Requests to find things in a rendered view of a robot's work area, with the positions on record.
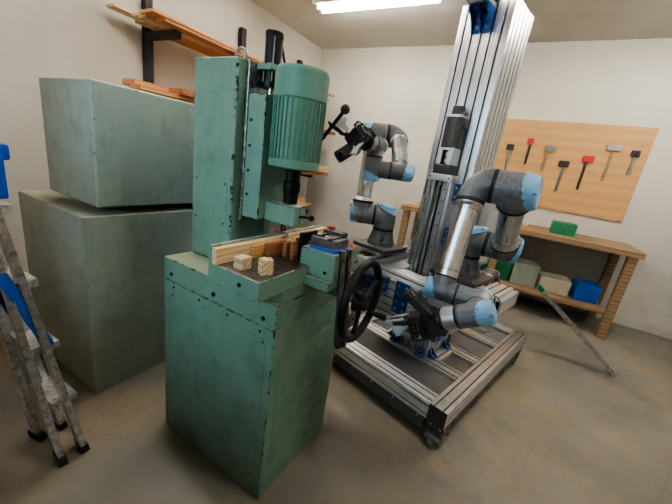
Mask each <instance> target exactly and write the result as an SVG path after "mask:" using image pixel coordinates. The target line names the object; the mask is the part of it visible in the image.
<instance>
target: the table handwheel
mask: <svg viewBox="0 0 672 504"><path fill-rule="evenodd" d="M369 268H373V270H374V276H375V280H374V282H373V283H372V284H371V286H370V287H369V288H368V289H367V291H366V292H365V293H364V292H361V291H357V290H356V289H355V287H356V285H357V283H358V281H359V280H360V278H361V277H362V275H363V274H364V273H365V272H366V271H367V270H368V269H369ZM381 288H382V269H381V266H380V264H379V263H378V262H377V261H376V260H373V259H369V260H366V261H364V262H363V263H361V264H360V265H359V266H358V267H357V268H356V270H355V271H354V272H353V274H352V275H351V277H350V279H349V280H348V282H347V284H346V286H345V289H344V291H343V294H342V297H341V300H340V303H339V307H338V312H337V319H336V328H337V334H338V336H339V338H340V340H341V341H343V342H345V343H351V342H354V341H355V340H357V339H358V338H359V337H360V336H361V335H362V334H363V332H364V331H365V330H366V328H367V326H368V325H369V323H370V321H371V319H372V317H373V316H372V315H371V312H372V311H375V310H376V307H377V304H378V301H379V297H380V293H381ZM372 290H373V294H372V298H371V296H370V293H371V292H372ZM327 294H329V295H332V296H334V297H337V288H335V289H333V290H332V291H330V292H328V293H327ZM349 302H350V303H351V304H352V307H353V308H355V309H356V314H355V319H354V323H353V327H352V331H351V334H347V332H346V325H345V324H346V314H347V309H348V305H349ZM366 310H367V311H366ZM361 311H363V312H364V311H366V314H365V316H364V318H363V319H362V321H361V323H360V324H359V326H358V322H359V319H360V315H361Z"/></svg>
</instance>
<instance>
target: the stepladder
mask: <svg viewBox="0 0 672 504"><path fill-rule="evenodd" d="M4 160H10V151H9V146H8V145H7V144H4V143H0V199H8V198H9V193H8V186H7V179H6V172H5V165H4ZM9 213H13V207H12V204H9V203H7V202H4V201H2V200H0V246H1V248H2V251H3V253H4V256H5V259H6V261H7V264H8V267H7V266H6V263H5V261H4V258H3V255H2V252H1V250H0V344H1V347H2V350H3V353H4V356H5V358H6V361H7V364H8V367H9V370H10V373H11V376H12V379H13V382H14V385H15V388H16V390H17V393H18V396H19V399H20V402H21V405H22V408H23V411H24V414H25V417H26V420H27V422H28V425H29V428H30V429H29V430H28V431H27V432H28V435H29V437H31V438H33V439H34V440H36V441H38V442H40V443H41V442H42V441H44V440H45V439H46V438H48V437H47V433H46V432H45V431H44V430H42V429H41V426H40V423H39V420H38V417H37V414H36V411H35V408H34V405H33V402H32V399H31V396H30V393H29V389H28V386H27V383H26V380H25V377H24V374H23V371H22V368H21V365H20V362H19V359H18V356H17V353H16V349H15V346H14V343H15V344H16V345H17V346H18V347H20V350H21V353H22V356H23V359H24V362H25V365H26V368H27V371H28V374H29V377H30V380H31V384H29V388H30V390H31V391H32V392H33V393H34V394H35V395H36V398H37V401H38V404H39V407H40V410H41V413H42V416H43V419H44V422H45V425H46V428H47V431H48V434H49V437H50V440H51V443H52V446H53V449H54V451H53V455H54V458H55V460H56V462H57V463H58V465H59V467H60V468H62V467H63V466H65V465H67V464H68V463H69V461H68V458H67V456H66V454H65V452H64V450H63V448H62V446H61V443H60V440H59V437H58V434H57V431H56V428H57V429H58V430H60V431H62V430H64V429H65V428H66V427H68V425H67V422H66V421H65V420H64V419H63V416H62V414H61V411H60V408H59V406H61V405H62V408H63V410H64V413H65V416H66V418H67V421H68V424H69V426H70V429H71V431H72V434H73V437H74V443H75V445H76V446H77V448H78V449H79V450H80V452H81V453H82V454H84V453H85V452H87V451H88V450H90V447H89V444H88V442H87V441H86V440H85V438H84V435H83V433H82V430H81V427H80V424H79V422H78V419H77V416H76V413H75V411H74V408H73V405H72V402H71V400H73V399H75V398H77V397H78V394H77V391H75V390H74V389H73V388H72V387H70V386H69V385H68V384H67V383H65V382H64V380H63V378H62V375H61V372H60V369H59V367H58V364H57V361H56V358H55V356H54V353H53V350H52V349H54V348H57V347H59V346H60V342H59V340H58V339H57V338H55V337H54V336H53V335H51V334H50V333H48V332H47V331H46V329H45V328H44V325H43V323H42V320H41V317H40V314H39V312H38V309H37V306H36V303H35V301H34V298H33V295H32V292H31V290H30V288H32V287H36V286H39V283H38V279H37V278H36V277H34V276H32V275H31V274H29V273H27V272H25V271H24V270H23V268H22V265H21V262H20V259H19V257H18V254H17V251H16V248H15V246H14V243H13V240H12V237H11V235H10V232H9V229H8V226H7V224H6V221H5V218H4V215H3V214H9ZM2 308H3V309H4V310H5V312H6V313H7V314H8V316H9V317H10V320H11V323H12V326H13V329H14V331H12V332H10V331H9V328H8V325H7V322H6V319H5V316H4V313H3V309H2ZM40 353H42V356H43V358H44V361H45V363H46V366H47V369H48V371H49V374H50V376H47V373H46V371H45V368H44V365H43V363H42V360H41V357H40V355H39V354H40Z"/></svg>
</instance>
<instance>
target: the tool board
mask: <svg viewBox="0 0 672 504"><path fill-rule="evenodd" d="M659 129H660V128H653V127H638V126H622V125H606V124H591V123H575V122H560V121H544V120H529V119H513V118H507V119H506V123H505V126H504V130H503V134H502V137H501V141H500V145H499V148H498V152H497V156H496V160H495V163H494V167H493V168H497V169H503V170H510V171H518V172H526V173H527V172H531V173H533V174H538V175H541V176H542V178H543V186H542V191H541V196H540V200H539V204H538V208H544V209H550V210H555V211H561V212H567V213H573V214H579V215H584V216H590V217H596V218H602V219H608V220H613V221H619V222H622V221H623V219H624V216H625V214H626V211H627V209H628V206H629V204H630V201H631V199H632V196H633V194H634V191H635V189H636V186H637V184H638V181H639V179H640V176H641V174H642V171H643V169H644V166H645V164H646V161H647V159H648V156H649V154H650V151H651V149H652V146H653V144H654V141H655V139H656V136H657V134H658V131H659Z"/></svg>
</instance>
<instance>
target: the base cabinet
mask: <svg viewBox="0 0 672 504"><path fill-rule="evenodd" d="M164 281H165V401H166V423H168V424H169V425H170V426H171V427H172V428H174V429H175V430H176V431H177V432H178V433H179V434H181V435H182V436H183V437H184V438H185V439H187V440H188V441H189V442H190V443H191V444H192V445H194V446H195V447H196V448H197V449H198V450H200V451H201V452H202V453H203V454H204V455H205V456H207V457H208V458H209V459H210V460H211V461H213V462H214V463H215V464H216V465H217V466H218V467H220V468H221V469H222V470H223V471H224V472H226V473H227V474H228V475H229V476H230V477H231V478H233V479H234V480H235V481H236V482H237V483H239V484H240V485H241V486H242V487H243V488H244V489H246V490H247V491H248V492H249V493H250V494H252V495H253V496H254V497H255V498H256V499H259V498H260V497H261V496H262V495H263V493H264V492H265V491H266V490H267V489H268V488H269V487H270V485H271V484H272V483H273V482H274V481H275V480H276V478H277V477H278V476H279V475H280V474H281V473H282V472H283V470H284V469H285V468H286V467H287V466H288V465H289V464H290V462H291V461H292V460H293V459H294V458H295V457H296V456H297V454H298V453H299V452H300V451H301V450H302V449H303V448H304V446H305V445H306V444H307V443H308V442H309V441H310V440H311V438H312V437H313V436H314V435H315V434H316V433H317V432H318V430H319V429H320V428H321V427H322V425H323V419H324V413H325V406H326V400H327V394H328V388H329V382H330V376H331V369H332V363H333V357H334V351H335V347H334V329H335V314H336V313H335V312H336V298H334V299H332V300H330V301H329V302H327V303H325V304H323V305H322V306H320V307H318V308H316V309H315V310H313V311H311V312H309V313H307V314H306V315H304V316H302V317H300V318H299V319H297V320H295V321H293V322H291V323H290V324H288V325H286V326H284V327H283V328H281V329H279V330H277V331H276V332H274V331H272V330H270V329H268V328H266V327H264V326H262V325H260V324H258V323H256V322H254V321H252V320H250V319H248V318H246V317H244V316H242V315H240V314H238V313H236V312H234V311H232V310H229V309H227V308H225V307H223V306H221V305H219V304H217V303H215V302H213V301H211V300H209V299H207V298H205V297H203V296H201V295H199V294H197V293H195V292H193V291H191V290H189V289H187V288H185V287H183V286H181V285H179V284H177V283H175V282H173V281H171V280H169V279H167V278H164Z"/></svg>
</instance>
